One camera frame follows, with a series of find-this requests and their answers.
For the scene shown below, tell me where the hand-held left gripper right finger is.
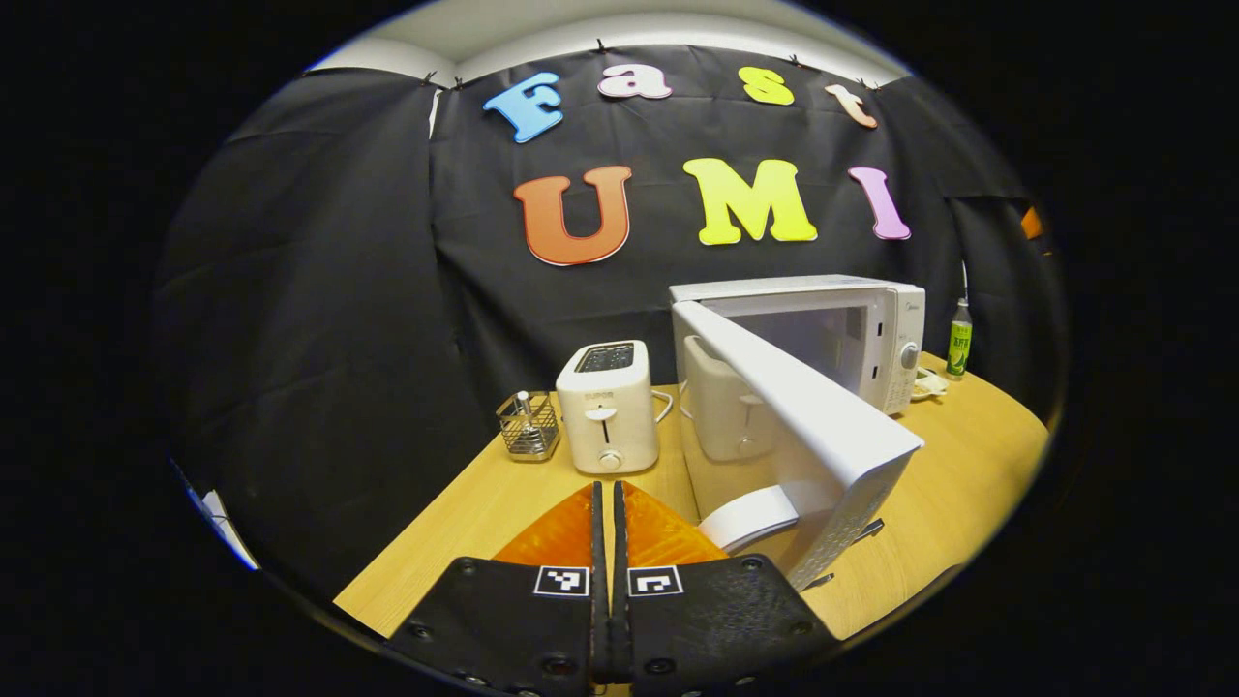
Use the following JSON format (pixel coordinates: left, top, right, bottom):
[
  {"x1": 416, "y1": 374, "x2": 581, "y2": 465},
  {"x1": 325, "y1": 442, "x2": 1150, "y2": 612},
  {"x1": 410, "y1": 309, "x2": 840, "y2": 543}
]
[{"x1": 612, "y1": 481, "x2": 838, "y2": 697}]

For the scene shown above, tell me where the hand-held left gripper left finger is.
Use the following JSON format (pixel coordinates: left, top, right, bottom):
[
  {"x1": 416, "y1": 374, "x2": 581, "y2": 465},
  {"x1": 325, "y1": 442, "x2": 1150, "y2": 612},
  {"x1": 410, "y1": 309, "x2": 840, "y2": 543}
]
[{"x1": 385, "y1": 481, "x2": 609, "y2": 697}]

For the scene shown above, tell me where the white microwave oven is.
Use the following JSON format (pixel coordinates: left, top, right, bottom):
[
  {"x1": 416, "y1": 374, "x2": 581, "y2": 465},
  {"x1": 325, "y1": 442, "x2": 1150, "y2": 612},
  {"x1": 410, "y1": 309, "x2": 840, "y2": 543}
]
[{"x1": 668, "y1": 275, "x2": 926, "y2": 591}]

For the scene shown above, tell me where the green drink bottle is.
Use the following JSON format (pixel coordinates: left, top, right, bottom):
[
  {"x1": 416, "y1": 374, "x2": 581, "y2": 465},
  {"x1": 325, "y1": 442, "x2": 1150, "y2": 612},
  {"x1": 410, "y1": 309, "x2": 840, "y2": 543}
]
[{"x1": 947, "y1": 295, "x2": 974, "y2": 379}]

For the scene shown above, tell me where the white toaster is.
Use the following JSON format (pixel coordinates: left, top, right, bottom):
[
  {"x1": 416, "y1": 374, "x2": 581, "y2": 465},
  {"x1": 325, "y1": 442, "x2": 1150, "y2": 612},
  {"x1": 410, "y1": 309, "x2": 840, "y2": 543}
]
[{"x1": 556, "y1": 340, "x2": 661, "y2": 475}]

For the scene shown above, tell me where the black backdrop cloth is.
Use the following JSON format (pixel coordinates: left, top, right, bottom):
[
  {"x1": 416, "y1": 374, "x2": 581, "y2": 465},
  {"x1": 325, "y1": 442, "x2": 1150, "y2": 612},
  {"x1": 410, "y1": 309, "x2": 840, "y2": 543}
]
[{"x1": 155, "y1": 44, "x2": 1066, "y2": 601}]

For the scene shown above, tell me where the wire mesh basket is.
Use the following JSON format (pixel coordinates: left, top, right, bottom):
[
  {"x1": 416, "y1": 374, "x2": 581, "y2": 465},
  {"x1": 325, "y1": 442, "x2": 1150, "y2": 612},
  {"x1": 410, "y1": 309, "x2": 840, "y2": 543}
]
[{"x1": 496, "y1": 390, "x2": 561, "y2": 463}]

